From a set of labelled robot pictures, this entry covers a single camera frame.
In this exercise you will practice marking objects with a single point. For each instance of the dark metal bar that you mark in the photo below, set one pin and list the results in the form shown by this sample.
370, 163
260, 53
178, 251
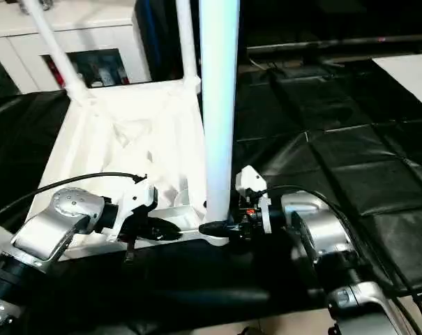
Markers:
336, 42

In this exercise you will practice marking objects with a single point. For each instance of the black mat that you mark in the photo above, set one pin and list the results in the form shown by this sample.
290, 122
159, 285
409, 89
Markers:
336, 157

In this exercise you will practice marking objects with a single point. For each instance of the white sideboard cabinet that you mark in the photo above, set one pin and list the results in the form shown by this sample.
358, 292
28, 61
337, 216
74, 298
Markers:
15, 49

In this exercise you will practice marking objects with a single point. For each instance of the white plastic table top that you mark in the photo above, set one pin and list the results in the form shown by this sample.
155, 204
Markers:
109, 139

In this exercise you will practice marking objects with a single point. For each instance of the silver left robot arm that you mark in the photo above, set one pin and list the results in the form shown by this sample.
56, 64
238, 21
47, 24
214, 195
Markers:
57, 223

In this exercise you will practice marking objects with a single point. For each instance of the white flat board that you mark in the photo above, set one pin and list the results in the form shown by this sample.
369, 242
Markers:
406, 76

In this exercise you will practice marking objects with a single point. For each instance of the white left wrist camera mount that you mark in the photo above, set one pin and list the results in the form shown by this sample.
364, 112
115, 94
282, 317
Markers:
134, 195

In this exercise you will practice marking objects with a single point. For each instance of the red bottle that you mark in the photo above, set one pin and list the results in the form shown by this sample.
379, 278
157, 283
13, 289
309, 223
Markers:
57, 75

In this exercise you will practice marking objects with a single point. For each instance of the black cabinet with gold label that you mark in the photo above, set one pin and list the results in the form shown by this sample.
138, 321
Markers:
245, 21

